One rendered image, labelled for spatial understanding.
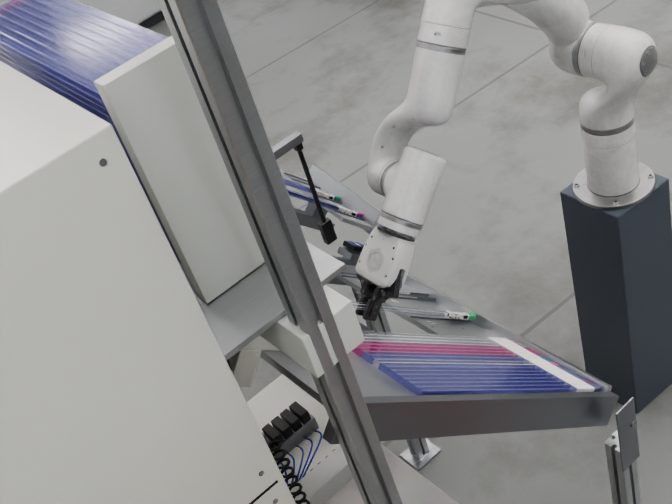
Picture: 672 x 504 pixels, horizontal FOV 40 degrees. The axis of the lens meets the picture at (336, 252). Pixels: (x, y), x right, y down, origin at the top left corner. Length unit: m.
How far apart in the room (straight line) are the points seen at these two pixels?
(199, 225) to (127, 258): 0.18
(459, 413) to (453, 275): 1.80
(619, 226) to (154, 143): 1.41
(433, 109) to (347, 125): 2.51
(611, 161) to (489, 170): 1.50
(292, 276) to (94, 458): 0.29
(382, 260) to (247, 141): 0.81
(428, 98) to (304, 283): 0.69
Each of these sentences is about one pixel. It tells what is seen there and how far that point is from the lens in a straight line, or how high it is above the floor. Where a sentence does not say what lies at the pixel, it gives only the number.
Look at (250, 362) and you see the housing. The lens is 1.39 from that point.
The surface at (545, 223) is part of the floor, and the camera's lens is 3.37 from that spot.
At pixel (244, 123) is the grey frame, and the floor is 1.66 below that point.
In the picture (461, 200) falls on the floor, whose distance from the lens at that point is 3.55.
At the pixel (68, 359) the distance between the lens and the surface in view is 0.99.
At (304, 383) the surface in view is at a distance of 1.32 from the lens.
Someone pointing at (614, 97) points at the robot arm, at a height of 1.00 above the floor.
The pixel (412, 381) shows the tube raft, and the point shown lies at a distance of 1.44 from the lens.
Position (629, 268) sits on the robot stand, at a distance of 2.36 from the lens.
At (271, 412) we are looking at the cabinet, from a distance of 2.11.
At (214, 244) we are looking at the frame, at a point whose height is 1.46.
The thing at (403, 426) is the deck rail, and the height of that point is 1.08.
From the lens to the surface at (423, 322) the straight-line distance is 1.86.
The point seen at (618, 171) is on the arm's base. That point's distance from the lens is 2.24.
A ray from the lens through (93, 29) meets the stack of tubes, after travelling 1.33.
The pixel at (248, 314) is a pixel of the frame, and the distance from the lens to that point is 1.14.
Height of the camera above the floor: 2.11
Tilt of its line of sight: 37 degrees down
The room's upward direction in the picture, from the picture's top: 19 degrees counter-clockwise
